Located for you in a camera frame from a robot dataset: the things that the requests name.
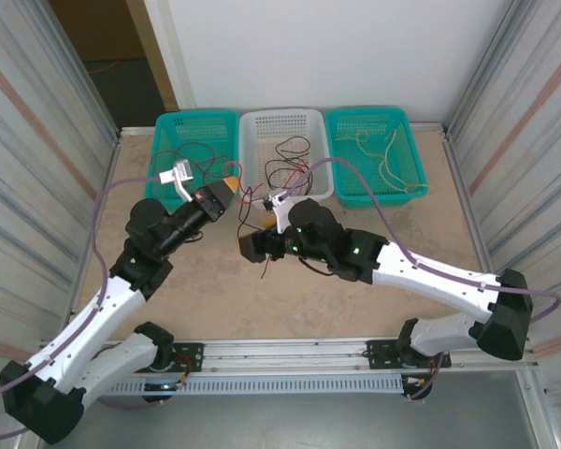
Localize thin black cable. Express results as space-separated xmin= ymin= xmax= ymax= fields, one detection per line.
xmin=265 ymin=135 xmax=315 ymax=196
xmin=150 ymin=141 xmax=233 ymax=188
xmin=236 ymin=186 xmax=275 ymax=281

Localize teal plastic basket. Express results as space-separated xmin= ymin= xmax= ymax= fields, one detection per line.
xmin=144 ymin=110 xmax=241 ymax=212
xmin=324 ymin=108 xmax=429 ymax=210

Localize white plastic basket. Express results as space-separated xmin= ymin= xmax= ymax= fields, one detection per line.
xmin=237 ymin=109 xmax=334 ymax=207

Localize small board with green light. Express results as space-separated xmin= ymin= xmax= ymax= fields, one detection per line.
xmin=143 ymin=381 xmax=188 ymax=393

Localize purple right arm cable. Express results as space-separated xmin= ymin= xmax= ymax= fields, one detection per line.
xmin=280 ymin=157 xmax=561 ymax=402

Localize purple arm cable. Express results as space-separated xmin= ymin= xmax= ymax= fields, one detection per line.
xmin=280 ymin=157 xmax=561 ymax=402
xmin=0 ymin=175 xmax=163 ymax=441

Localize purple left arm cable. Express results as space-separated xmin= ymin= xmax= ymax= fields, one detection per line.
xmin=0 ymin=175 xmax=163 ymax=441

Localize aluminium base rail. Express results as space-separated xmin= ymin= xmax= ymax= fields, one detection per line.
xmin=97 ymin=332 xmax=541 ymax=375

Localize slotted grey cable duct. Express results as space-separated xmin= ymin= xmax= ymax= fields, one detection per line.
xmin=97 ymin=376 xmax=406 ymax=397

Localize wooden door frame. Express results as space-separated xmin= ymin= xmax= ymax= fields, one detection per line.
xmin=124 ymin=0 xmax=181 ymax=113

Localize thin orange cable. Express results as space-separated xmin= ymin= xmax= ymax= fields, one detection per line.
xmin=86 ymin=59 xmax=122 ymax=76

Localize aluminium frame post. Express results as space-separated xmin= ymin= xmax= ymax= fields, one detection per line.
xmin=25 ymin=0 xmax=122 ymax=141
xmin=445 ymin=0 xmax=541 ymax=135

